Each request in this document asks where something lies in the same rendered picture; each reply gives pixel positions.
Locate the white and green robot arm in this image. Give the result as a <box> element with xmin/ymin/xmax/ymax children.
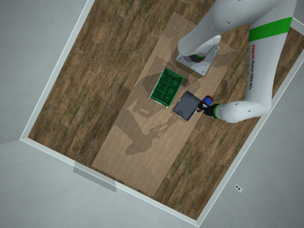
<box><xmin>178</xmin><ymin>0</ymin><xmax>297</xmax><ymax>123</ymax></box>

